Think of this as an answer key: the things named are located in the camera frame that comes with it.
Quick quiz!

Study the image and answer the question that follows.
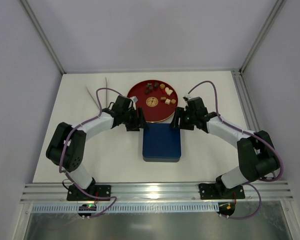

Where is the aluminium front rail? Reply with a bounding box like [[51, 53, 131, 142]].
[[20, 180, 294, 204]]

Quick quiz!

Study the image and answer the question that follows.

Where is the controller board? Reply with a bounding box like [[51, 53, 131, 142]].
[[217, 202, 236, 218], [78, 203, 97, 218]]

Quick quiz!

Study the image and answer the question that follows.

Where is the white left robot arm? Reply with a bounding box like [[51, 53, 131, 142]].
[[45, 95, 149, 198]]

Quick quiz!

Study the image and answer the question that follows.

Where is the left controller board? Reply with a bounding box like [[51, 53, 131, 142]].
[[78, 203, 97, 218]]

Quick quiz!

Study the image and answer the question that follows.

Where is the aluminium right frame post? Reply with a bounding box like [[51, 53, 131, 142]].
[[239, 0, 287, 75]]

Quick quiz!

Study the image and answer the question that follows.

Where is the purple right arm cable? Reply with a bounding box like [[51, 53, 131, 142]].
[[188, 80, 285, 220]]

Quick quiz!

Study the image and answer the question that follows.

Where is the white cube chocolate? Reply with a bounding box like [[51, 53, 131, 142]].
[[165, 99, 171, 105]]

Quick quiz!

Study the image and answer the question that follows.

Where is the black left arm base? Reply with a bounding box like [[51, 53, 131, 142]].
[[66, 184, 111, 202]]

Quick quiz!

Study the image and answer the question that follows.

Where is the blue box lid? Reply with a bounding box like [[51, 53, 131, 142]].
[[142, 123, 182, 158]]

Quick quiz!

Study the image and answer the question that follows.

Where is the round red tray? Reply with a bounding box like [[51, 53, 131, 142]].
[[127, 79, 178, 123]]

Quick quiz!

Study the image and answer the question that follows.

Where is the slotted cable duct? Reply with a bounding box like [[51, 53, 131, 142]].
[[31, 202, 219, 214]]

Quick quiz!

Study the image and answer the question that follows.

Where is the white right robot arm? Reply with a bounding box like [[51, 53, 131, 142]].
[[170, 97, 281, 199]]

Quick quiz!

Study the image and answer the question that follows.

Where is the blue chocolate box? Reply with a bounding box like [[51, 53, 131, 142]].
[[143, 157, 180, 163]]

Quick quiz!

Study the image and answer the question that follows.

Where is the right controller board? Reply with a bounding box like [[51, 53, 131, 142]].
[[217, 202, 236, 218]]

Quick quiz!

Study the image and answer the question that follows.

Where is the cream square chocolate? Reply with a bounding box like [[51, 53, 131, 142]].
[[166, 89, 173, 96]]

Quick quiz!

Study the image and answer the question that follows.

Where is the aluminium right side rail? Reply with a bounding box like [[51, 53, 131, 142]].
[[231, 69, 277, 180]]

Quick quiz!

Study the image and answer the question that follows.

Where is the dark brown chocolate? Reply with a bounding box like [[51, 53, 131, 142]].
[[146, 85, 153, 91]]

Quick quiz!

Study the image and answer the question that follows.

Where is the aluminium left frame post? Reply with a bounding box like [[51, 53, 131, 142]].
[[19, 0, 66, 75]]

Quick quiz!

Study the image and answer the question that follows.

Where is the aluminium frame post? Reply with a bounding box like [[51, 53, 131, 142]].
[[239, 0, 287, 75], [19, 0, 66, 75]]

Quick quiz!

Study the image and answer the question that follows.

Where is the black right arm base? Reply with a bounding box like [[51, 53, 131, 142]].
[[198, 182, 246, 200]]

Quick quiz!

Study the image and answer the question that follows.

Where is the aluminium rail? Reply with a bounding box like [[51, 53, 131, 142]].
[[231, 69, 277, 180], [20, 180, 294, 204]]

